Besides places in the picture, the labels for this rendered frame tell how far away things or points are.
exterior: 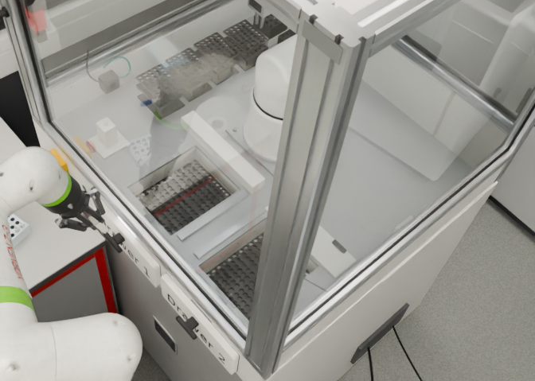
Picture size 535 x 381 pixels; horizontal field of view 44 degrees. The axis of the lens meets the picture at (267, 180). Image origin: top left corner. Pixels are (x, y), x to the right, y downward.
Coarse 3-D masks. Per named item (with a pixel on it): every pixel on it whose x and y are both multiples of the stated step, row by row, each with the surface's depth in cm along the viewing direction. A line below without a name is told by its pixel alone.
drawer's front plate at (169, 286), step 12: (168, 276) 171; (168, 288) 171; (168, 300) 177; (180, 300) 168; (180, 312) 174; (192, 312) 166; (204, 324) 164; (216, 336) 162; (216, 348) 166; (228, 348) 161; (228, 360) 163
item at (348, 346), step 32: (128, 256) 193; (448, 256) 235; (128, 288) 215; (160, 288) 184; (416, 288) 232; (160, 320) 204; (352, 320) 184; (384, 320) 228; (160, 352) 230; (192, 352) 195; (320, 352) 183; (352, 352) 227
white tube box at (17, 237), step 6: (12, 216) 192; (12, 222) 191; (18, 222) 192; (24, 222) 191; (12, 228) 192; (24, 228) 190; (30, 228) 193; (12, 234) 189; (18, 234) 189; (24, 234) 191; (12, 240) 187; (18, 240) 190
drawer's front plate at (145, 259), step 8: (104, 208) 181; (104, 216) 182; (112, 216) 180; (112, 224) 180; (120, 224) 178; (112, 232) 185; (120, 232) 178; (128, 232) 177; (128, 240) 176; (136, 240) 176; (128, 248) 181; (136, 248) 175; (144, 248) 175; (136, 256) 179; (144, 256) 173; (136, 264) 183; (144, 264) 177; (152, 264) 172; (144, 272) 181; (152, 272) 175; (152, 280) 179; (160, 280) 179
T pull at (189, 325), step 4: (176, 320) 167; (180, 320) 166; (188, 320) 166; (192, 320) 166; (180, 324) 166; (184, 324) 165; (188, 324) 165; (192, 324) 166; (196, 324) 166; (184, 328) 165; (188, 328) 165; (192, 328) 165; (188, 332) 164; (192, 332) 164; (192, 336) 164; (196, 336) 164
